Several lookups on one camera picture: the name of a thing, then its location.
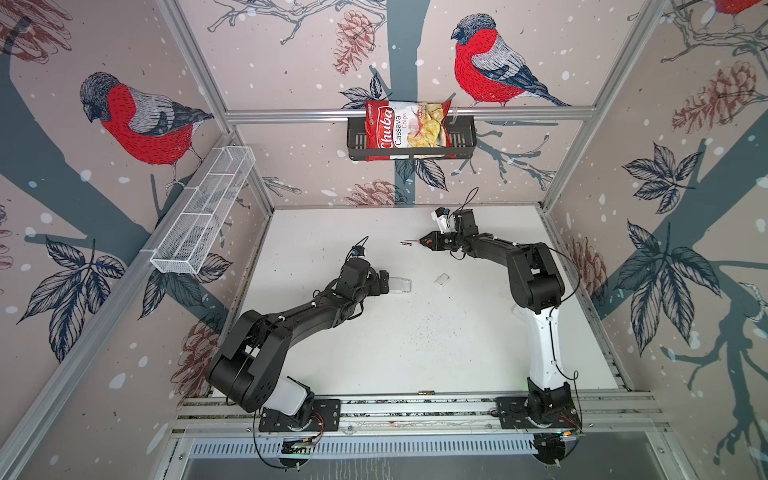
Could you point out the white wire mesh shelf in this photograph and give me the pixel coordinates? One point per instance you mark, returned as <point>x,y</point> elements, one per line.
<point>195,229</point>

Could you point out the black wall basket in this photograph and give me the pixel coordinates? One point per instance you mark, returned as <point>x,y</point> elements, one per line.
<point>461,143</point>

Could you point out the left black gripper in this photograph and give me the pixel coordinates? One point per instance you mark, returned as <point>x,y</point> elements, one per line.
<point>376,289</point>

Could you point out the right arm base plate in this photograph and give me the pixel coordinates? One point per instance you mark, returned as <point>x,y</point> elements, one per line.
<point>518,413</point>

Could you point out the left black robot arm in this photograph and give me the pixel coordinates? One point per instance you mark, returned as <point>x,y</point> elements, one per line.
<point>248,364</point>

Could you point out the white battery cover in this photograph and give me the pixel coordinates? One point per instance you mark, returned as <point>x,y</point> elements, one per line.
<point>442,280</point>

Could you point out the aluminium frame crossbar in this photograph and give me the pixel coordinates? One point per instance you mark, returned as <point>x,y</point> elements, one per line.
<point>525,113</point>

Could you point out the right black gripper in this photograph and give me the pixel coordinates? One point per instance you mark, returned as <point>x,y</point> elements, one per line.
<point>434,241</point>

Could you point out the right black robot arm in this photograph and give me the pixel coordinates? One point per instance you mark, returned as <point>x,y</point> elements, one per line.
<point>538,291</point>

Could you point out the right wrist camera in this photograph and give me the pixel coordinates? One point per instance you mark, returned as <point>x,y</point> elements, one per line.
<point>443,218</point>

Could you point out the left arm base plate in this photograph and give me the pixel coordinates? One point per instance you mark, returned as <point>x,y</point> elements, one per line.
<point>315,415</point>

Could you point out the red cassava chips bag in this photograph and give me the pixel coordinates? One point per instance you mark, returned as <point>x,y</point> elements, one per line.
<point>406,125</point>

